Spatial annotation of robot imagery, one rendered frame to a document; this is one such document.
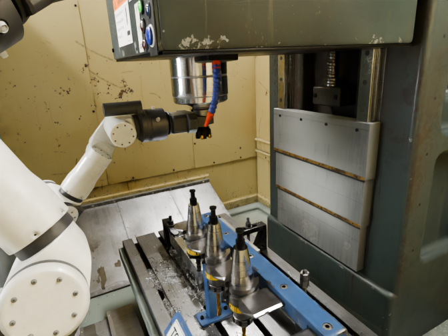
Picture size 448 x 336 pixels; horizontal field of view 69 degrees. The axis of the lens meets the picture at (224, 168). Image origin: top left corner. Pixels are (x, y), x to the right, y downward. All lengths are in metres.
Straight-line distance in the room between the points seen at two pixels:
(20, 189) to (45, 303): 0.11
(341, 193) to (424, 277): 0.39
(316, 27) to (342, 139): 0.47
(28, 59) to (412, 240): 1.77
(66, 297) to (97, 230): 1.55
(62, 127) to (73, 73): 0.28
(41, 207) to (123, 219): 1.57
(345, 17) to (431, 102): 0.37
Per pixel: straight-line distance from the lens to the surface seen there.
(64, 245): 0.38
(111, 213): 1.98
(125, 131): 0.84
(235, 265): 0.60
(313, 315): 0.57
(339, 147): 1.13
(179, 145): 2.04
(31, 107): 1.89
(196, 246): 0.75
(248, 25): 0.65
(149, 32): 0.60
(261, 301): 0.60
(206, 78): 0.88
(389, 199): 1.11
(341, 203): 1.19
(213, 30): 0.62
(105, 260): 1.78
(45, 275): 0.36
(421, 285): 1.34
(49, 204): 0.38
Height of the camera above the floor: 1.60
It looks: 18 degrees down
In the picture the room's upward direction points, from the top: 3 degrees counter-clockwise
